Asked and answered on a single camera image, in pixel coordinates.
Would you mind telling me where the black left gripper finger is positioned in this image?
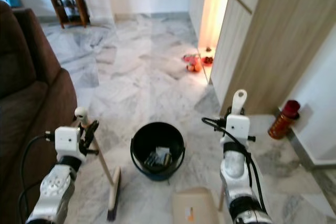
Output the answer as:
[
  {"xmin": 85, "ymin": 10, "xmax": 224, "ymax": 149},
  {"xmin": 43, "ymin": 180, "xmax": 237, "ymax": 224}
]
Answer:
[{"xmin": 82, "ymin": 120, "xmax": 100, "ymax": 144}]

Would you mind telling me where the beige broom with white knob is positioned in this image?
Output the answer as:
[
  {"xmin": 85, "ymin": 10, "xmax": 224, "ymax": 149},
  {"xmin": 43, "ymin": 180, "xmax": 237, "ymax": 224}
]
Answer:
[{"xmin": 75, "ymin": 107, "xmax": 122, "ymax": 222}]

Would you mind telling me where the red orange cylinder canister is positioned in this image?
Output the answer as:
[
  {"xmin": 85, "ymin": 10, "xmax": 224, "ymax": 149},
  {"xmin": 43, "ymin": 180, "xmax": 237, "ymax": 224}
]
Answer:
[{"xmin": 267, "ymin": 99, "xmax": 301, "ymax": 140}]

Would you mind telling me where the red plate with oranges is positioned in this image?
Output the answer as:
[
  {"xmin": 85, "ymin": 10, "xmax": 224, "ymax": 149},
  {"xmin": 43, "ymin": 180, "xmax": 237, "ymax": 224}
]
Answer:
[{"xmin": 182, "ymin": 54, "xmax": 203, "ymax": 73}]

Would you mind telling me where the brown fabric sofa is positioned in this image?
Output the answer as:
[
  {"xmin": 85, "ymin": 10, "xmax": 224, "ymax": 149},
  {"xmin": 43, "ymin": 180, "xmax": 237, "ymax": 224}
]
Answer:
[{"xmin": 0, "ymin": 1, "xmax": 78, "ymax": 224}]

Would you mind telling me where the light wooden cabinet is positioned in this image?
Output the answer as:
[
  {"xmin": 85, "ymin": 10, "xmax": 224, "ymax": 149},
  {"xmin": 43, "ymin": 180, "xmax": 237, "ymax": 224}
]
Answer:
[{"xmin": 188, "ymin": 0, "xmax": 336, "ymax": 115}]

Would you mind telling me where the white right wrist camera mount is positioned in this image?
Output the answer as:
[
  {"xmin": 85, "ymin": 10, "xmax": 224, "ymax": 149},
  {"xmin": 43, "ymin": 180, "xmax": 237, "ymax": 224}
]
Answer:
[{"xmin": 225, "ymin": 114, "xmax": 251, "ymax": 146}]

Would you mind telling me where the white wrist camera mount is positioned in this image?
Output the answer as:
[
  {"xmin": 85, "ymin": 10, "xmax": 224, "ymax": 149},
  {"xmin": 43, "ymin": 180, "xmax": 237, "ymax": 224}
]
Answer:
[
  {"xmin": 55, "ymin": 126, "xmax": 82, "ymax": 156},
  {"xmin": 225, "ymin": 114, "xmax": 251, "ymax": 146}
]

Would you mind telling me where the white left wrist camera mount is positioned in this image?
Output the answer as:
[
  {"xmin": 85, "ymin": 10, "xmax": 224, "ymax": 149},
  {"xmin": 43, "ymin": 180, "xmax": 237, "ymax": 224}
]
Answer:
[{"xmin": 55, "ymin": 126, "xmax": 82, "ymax": 156}]

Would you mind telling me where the black bucket with handle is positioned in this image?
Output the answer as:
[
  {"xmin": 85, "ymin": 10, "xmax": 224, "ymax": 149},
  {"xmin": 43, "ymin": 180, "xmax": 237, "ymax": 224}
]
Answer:
[{"xmin": 130, "ymin": 121, "xmax": 186, "ymax": 182}]

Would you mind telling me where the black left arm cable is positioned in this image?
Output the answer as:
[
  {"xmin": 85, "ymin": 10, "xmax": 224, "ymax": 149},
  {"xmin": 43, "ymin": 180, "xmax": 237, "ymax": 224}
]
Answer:
[{"xmin": 18, "ymin": 133, "xmax": 56, "ymax": 223}]

